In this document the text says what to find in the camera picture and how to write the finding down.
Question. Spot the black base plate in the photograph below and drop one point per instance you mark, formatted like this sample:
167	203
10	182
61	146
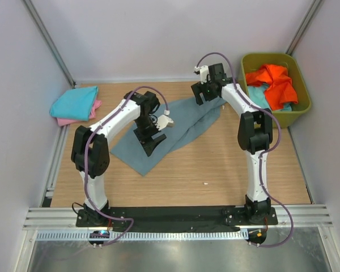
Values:
176	219

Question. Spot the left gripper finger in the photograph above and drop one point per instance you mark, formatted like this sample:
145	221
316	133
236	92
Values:
150	146
159	138

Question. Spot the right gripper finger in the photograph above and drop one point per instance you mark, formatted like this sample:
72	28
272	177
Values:
209	95
198	97

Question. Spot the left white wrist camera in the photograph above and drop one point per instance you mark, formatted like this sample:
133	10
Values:
164	121

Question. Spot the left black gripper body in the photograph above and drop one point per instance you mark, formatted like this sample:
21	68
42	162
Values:
146	129

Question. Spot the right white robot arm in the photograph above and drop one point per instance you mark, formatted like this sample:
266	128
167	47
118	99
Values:
255	134

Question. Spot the folded turquoise t shirt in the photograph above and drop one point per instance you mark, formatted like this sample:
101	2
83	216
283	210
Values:
75	104

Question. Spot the olive green plastic bin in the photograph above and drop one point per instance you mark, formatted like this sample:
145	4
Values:
253	61

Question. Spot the aluminium left frame rail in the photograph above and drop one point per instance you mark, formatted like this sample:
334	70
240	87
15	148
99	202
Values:
54	167

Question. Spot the slotted cable duct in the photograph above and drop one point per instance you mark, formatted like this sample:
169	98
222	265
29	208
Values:
99	235

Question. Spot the orange t shirt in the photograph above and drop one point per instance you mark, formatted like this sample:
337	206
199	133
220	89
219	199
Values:
271	87

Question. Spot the aluminium frame rail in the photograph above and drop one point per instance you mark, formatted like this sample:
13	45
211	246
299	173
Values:
54	167
312	215

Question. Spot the folded pink t shirt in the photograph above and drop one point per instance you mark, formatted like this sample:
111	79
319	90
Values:
64	122

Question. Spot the aluminium front frame rail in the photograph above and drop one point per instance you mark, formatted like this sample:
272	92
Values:
312	215

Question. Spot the light teal t shirt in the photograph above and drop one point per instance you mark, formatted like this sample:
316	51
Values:
257	95

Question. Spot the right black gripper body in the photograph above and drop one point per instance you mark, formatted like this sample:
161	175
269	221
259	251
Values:
205	86

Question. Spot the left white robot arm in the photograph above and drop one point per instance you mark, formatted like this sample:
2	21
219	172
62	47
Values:
90	151

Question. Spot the grey blue t shirt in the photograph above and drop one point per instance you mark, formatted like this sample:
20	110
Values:
191	121

